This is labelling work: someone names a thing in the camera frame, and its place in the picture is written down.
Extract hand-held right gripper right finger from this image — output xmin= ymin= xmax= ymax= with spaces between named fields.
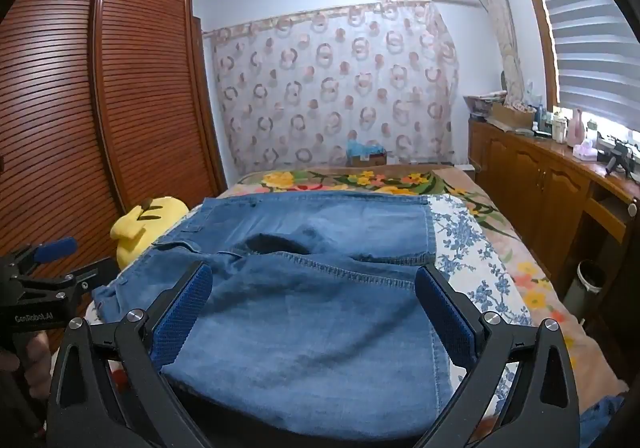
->
xmin=414 ymin=264 xmax=581 ymax=448

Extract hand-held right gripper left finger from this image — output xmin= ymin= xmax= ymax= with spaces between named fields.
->
xmin=47 ymin=262 xmax=213 ymax=448

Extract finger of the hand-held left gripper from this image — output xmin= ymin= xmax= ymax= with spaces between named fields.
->
xmin=20 ymin=237 xmax=78 ymax=269
xmin=65 ymin=255 xmax=121 ymax=289

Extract blue denim pants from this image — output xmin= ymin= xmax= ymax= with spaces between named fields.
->
xmin=92 ymin=193 xmax=453 ymax=441

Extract person's left hand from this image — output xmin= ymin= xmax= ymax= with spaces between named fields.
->
xmin=0 ymin=332 xmax=52 ymax=400

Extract yellow plush toy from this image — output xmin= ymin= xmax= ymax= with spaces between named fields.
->
xmin=110 ymin=197 xmax=190 ymax=271

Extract white blue-flowered bed cloth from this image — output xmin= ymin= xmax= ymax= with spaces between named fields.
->
xmin=82 ymin=195 xmax=533 ymax=429

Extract brown flowered blanket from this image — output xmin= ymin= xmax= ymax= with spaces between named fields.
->
xmin=220 ymin=168 xmax=631 ymax=399

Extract grey trash bin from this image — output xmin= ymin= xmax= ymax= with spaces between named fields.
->
xmin=562 ymin=261 xmax=608 ymax=324

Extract wooden sideboard cabinet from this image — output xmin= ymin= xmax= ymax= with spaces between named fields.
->
xmin=467 ymin=118 xmax=640 ymax=301

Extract small cardboard box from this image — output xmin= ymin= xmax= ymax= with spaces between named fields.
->
xmin=350 ymin=151 xmax=388 ymax=167

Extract wooden louvered wardrobe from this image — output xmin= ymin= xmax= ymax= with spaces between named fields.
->
xmin=0 ymin=0 xmax=228 ymax=369

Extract light blue cloth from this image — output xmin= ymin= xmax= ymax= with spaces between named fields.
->
xmin=347 ymin=138 xmax=386 ymax=157

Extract open cardboard box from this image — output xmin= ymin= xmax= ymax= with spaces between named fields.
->
xmin=487 ymin=101 xmax=536 ymax=128

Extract stack of papers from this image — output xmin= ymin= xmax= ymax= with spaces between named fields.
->
xmin=464 ymin=89 xmax=508 ymax=119

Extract cluster of toiletry bottles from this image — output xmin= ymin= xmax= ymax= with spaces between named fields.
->
xmin=532 ymin=103 xmax=569 ymax=144

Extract pink vase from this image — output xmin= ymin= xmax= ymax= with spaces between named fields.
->
xmin=567 ymin=109 xmax=585 ymax=146

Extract black mini tripod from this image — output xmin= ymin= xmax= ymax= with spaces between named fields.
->
xmin=605 ymin=141 xmax=633 ymax=176

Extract circle-patterned sheer curtain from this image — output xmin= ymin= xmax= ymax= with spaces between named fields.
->
xmin=202 ymin=0 xmax=461 ymax=174

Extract beige patterned side curtain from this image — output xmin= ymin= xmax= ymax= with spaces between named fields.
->
xmin=470 ymin=0 xmax=526 ymax=104

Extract grey striped window blind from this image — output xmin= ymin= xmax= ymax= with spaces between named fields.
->
xmin=520 ymin=0 xmax=640 ymax=129

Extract wooden window frame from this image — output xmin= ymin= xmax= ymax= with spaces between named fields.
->
xmin=510 ymin=0 xmax=562 ymax=114

